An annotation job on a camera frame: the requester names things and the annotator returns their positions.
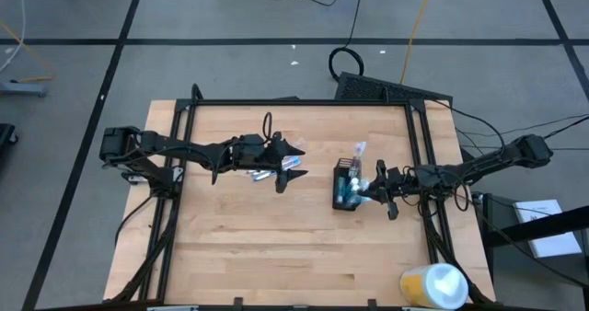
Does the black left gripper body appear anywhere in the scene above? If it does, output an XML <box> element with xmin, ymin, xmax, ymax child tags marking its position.
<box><xmin>261</xmin><ymin>131</ymin><xmax>292</xmax><ymax>194</ymax></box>

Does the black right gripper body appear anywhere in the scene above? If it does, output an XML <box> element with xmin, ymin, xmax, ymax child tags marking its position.
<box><xmin>375</xmin><ymin>159</ymin><xmax>416</xmax><ymax>222</ymax></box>

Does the black mesh computer case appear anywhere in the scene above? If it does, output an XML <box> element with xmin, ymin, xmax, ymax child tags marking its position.
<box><xmin>334</xmin><ymin>71</ymin><xmax>455</xmax><ymax>109</ymax></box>

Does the yellow canister white lid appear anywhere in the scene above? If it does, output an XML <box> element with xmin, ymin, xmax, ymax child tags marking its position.
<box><xmin>398</xmin><ymin>262</ymin><xmax>469</xmax><ymax>311</ymax></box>

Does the black side stand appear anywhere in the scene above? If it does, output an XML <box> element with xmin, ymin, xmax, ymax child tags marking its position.
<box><xmin>473</xmin><ymin>193</ymin><xmax>589</xmax><ymax>311</ymax></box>

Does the white booklet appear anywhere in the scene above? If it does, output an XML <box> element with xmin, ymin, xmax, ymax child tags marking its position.
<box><xmin>513</xmin><ymin>199</ymin><xmax>583</xmax><ymax>259</ymax></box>

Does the grey table foot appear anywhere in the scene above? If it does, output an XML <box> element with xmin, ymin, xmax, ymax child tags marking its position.
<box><xmin>0</xmin><ymin>81</ymin><xmax>47</xmax><ymax>98</ymax></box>

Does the black floor object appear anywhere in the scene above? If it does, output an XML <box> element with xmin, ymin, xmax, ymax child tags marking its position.
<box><xmin>0</xmin><ymin>122</ymin><xmax>19</xmax><ymax>160</ymax></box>

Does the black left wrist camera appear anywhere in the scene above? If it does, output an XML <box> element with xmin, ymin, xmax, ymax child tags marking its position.
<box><xmin>238</xmin><ymin>134</ymin><xmax>264</xmax><ymax>158</ymax></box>

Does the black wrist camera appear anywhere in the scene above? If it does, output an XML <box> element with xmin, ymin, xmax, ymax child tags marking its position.
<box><xmin>413</xmin><ymin>163</ymin><xmax>443</xmax><ymax>188</ymax></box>
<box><xmin>238</xmin><ymin>134</ymin><xmax>264</xmax><ymax>158</ymax></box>

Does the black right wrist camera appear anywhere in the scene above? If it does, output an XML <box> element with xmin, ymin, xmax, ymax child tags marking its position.
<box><xmin>413</xmin><ymin>163</ymin><xmax>443</xmax><ymax>188</ymax></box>

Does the black wire mesh caddy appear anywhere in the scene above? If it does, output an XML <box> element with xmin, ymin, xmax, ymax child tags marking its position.
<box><xmin>331</xmin><ymin>157</ymin><xmax>362</xmax><ymax>212</ymax></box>

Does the black aluminium table frame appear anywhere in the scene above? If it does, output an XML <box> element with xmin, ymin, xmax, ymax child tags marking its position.
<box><xmin>108</xmin><ymin>83</ymin><xmax>496</xmax><ymax>311</ymax></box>

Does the black coiled floor cable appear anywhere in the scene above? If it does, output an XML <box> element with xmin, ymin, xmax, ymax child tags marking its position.
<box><xmin>328</xmin><ymin>0</ymin><xmax>367</xmax><ymax>83</ymax></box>

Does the black left base cable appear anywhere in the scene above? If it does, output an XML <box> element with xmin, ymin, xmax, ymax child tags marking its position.
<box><xmin>113</xmin><ymin>193</ymin><xmax>156</xmax><ymax>248</ymax></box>

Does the thin yellow floor cable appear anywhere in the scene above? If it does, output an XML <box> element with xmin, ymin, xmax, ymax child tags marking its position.
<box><xmin>0</xmin><ymin>20</ymin><xmax>56</xmax><ymax>84</ymax></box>

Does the white floor cable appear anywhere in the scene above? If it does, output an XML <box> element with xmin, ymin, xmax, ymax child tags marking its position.
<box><xmin>0</xmin><ymin>0</ymin><xmax>27</xmax><ymax>73</ymax></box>

